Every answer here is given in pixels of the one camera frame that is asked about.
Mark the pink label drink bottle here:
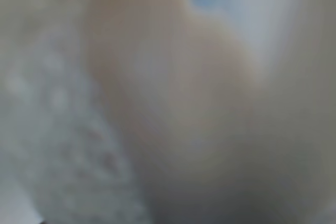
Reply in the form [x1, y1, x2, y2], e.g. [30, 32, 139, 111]
[0, 0, 336, 224]

